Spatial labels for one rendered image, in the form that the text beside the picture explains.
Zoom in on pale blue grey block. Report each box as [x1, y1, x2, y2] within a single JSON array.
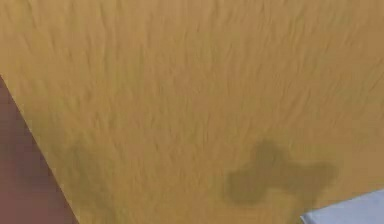
[[300, 188, 384, 224]]

